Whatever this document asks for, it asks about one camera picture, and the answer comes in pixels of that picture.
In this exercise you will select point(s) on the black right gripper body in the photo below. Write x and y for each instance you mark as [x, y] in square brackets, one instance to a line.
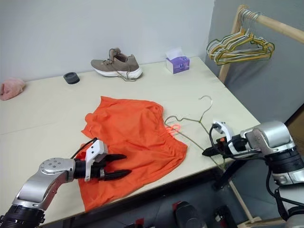
[223, 148]

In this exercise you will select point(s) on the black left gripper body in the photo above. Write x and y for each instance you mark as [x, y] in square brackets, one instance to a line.
[97, 169]

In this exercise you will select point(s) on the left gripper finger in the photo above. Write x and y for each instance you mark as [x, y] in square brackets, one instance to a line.
[118, 174]
[117, 157]

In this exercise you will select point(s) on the orange shorts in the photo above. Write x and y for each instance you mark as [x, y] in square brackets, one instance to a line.
[133, 133]

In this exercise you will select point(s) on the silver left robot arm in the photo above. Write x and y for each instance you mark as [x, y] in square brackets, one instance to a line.
[50, 173]

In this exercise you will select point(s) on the black table leg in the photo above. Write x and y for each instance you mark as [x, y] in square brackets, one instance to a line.
[225, 175]

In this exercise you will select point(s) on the dark blocky shape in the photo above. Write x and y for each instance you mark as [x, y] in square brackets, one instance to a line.
[226, 217]

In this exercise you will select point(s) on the large dark rounded shape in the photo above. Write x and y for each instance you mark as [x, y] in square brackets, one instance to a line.
[187, 216]

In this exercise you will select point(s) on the purple tissue box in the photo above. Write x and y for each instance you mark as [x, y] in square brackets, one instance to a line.
[178, 65]

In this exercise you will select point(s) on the black round dish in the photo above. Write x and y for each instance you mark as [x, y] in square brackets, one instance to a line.
[71, 78]

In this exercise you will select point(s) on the brown sneaker with white sole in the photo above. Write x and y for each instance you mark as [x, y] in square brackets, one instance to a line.
[114, 65]

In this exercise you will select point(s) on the hangers on wooden rack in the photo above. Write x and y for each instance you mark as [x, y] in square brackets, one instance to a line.
[209, 45]

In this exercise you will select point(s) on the pink towel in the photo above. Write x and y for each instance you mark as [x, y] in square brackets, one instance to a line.
[12, 89]

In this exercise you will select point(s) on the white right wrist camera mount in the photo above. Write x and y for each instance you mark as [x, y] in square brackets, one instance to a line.
[225, 129]

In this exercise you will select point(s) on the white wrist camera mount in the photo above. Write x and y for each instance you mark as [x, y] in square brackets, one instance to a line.
[225, 129]
[96, 149]

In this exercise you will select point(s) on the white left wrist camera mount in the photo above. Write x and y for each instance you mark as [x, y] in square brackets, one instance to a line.
[96, 149]

